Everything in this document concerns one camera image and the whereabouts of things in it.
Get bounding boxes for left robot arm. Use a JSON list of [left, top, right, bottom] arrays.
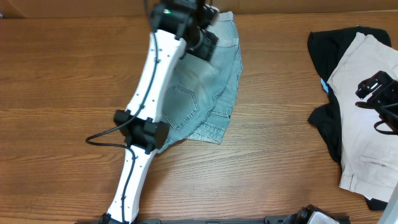
[[99, 1, 220, 223]]

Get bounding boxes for black garment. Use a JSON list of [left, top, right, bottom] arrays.
[[307, 26, 393, 210]]

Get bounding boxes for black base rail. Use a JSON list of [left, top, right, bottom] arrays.
[[74, 215, 351, 224]]

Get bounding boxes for beige pink shorts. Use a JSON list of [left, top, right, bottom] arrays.
[[327, 32, 397, 202]]

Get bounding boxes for light blue denim shorts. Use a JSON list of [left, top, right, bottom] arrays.
[[161, 11, 243, 151]]

